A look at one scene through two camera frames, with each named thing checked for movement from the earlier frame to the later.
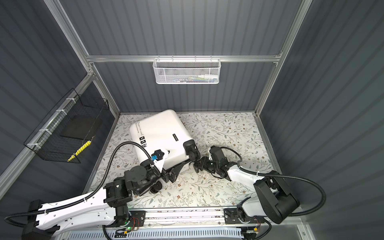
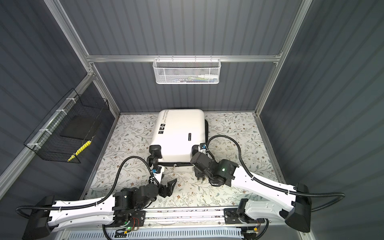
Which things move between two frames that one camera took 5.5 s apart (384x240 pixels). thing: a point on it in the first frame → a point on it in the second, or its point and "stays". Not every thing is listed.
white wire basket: (187, 71) stays
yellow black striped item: (80, 150) stays
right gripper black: (204, 163) → (197, 172)
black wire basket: (63, 135) stays
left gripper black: (174, 172) → (165, 193)
